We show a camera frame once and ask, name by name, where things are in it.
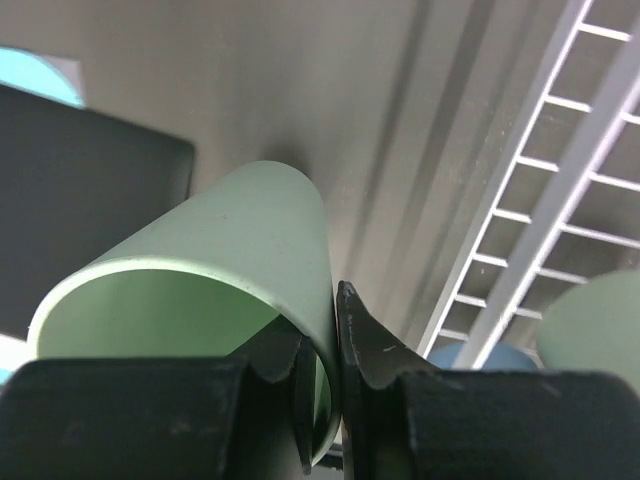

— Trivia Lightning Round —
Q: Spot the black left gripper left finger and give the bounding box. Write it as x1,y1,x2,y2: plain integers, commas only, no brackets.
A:
1,319,313,479

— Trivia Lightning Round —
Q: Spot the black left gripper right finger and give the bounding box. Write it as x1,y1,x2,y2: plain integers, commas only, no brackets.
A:
336,281,639,479

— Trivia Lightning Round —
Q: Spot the light green cup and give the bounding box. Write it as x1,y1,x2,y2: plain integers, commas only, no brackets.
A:
26,161,340,462

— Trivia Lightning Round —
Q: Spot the dark green cup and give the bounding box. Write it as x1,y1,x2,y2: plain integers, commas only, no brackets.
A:
536,270,639,390

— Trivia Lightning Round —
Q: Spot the blue cup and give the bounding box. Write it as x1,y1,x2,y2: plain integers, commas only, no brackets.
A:
427,342,539,372

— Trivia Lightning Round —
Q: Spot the white wire dish rack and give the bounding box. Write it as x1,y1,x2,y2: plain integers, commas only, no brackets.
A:
411,1,639,366

